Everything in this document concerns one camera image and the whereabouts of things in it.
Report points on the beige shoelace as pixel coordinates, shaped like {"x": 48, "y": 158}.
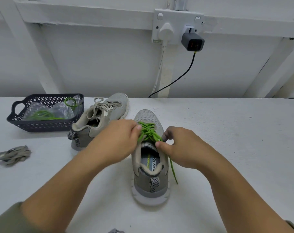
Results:
{"x": 13, "y": 155}
{"x": 106, "y": 105}

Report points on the person's left forearm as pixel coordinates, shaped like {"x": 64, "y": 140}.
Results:
{"x": 50, "y": 206}

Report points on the person's right hand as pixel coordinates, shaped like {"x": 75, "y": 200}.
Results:
{"x": 188, "y": 149}

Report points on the person's right forearm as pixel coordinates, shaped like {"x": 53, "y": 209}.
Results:
{"x": 253, "y": 206}

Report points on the gray patterned garment piece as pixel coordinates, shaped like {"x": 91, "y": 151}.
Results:
{"x": 116, "y": 231}

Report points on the gray charger adapter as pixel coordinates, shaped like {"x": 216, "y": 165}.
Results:
{"x": 193, "y": 42}

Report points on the white wall socket plate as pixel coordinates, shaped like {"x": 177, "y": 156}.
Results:
{"x": 176, "y": 17}

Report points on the person's left hand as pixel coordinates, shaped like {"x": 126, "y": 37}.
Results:
{"x": 115, "y": 140}

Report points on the green shoelace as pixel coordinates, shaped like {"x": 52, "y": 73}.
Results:
{"x": 43, "y": 115}
{"x": 148, "y": 129}

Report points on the gray sneaker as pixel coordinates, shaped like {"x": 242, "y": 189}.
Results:
{"x": 96, "y": 126}
{"x": 149, "y": 189}

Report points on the clear plastic bag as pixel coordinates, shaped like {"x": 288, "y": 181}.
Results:
{"x": 57, "y": 110}

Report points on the dark plastic lattice basket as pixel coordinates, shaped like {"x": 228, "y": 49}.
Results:
{"x": 17, "y": 124}

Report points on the white plug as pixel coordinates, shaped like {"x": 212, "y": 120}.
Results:
{"x": 167, "y": 32}

